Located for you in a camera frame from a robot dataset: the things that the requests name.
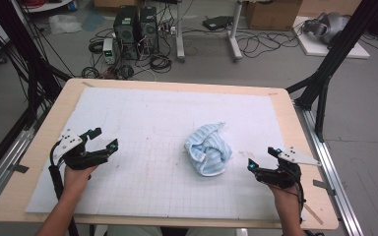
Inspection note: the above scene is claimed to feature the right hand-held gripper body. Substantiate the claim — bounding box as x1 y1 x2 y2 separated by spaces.
255 146 322 190

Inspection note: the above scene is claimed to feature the slim black computer tower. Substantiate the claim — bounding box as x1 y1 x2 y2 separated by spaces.
140 6 160 55

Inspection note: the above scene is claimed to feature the person's right hand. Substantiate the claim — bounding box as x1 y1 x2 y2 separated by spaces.
267 182 304 224

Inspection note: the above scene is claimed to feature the brown cardboard box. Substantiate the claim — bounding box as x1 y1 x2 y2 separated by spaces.
245 0 303 31

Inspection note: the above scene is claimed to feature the coiled black cable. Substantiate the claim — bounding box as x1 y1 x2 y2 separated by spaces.
149 53 173 74
88 38 104 55
81 66 100 80

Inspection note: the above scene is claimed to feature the person's left hand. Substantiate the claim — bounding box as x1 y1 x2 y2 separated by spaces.
62 162 99 201

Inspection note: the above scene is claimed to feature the light blue striped towel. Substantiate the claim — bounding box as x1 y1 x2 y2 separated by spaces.
183 121 233 177

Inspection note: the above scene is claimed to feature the clear plastic bag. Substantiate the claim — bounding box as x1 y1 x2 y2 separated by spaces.
48 13 83 35

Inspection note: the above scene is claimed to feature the tangle of black floor cables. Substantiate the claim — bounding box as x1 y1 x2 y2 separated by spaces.
235 28 301 59

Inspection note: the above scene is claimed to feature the black frame post with cables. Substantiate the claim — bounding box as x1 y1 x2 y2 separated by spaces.
0 0 73 185

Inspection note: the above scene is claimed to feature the aluminium rail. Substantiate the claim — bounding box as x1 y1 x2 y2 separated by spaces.
0 127 37 214
294 104 365 236

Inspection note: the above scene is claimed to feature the white bench power supply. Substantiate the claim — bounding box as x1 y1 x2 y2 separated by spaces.
102 37 116 65

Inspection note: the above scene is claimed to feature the white gridded mat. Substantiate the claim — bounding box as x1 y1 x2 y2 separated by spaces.
25 87 306 221

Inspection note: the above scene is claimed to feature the large black computer tower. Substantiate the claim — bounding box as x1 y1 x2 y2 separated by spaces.
112 5 142 61

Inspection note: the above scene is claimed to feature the grey rounded shell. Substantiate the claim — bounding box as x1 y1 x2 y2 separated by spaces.
301 12 350 45

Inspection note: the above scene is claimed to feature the grey tape strip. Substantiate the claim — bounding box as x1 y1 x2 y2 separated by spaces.
312 179 338 197
8 162 30 174

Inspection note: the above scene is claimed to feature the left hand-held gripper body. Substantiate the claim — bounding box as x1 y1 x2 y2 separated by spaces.
57 128 110 171

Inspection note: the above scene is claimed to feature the white desk leg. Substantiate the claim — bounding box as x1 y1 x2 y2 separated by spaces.
227 0 244 62
175 0 186 63

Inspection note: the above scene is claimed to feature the white floor board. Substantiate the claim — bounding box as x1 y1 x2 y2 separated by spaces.
291 15 371 60

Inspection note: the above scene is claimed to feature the flat black box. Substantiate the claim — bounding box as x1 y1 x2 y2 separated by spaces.
202 15 234 31

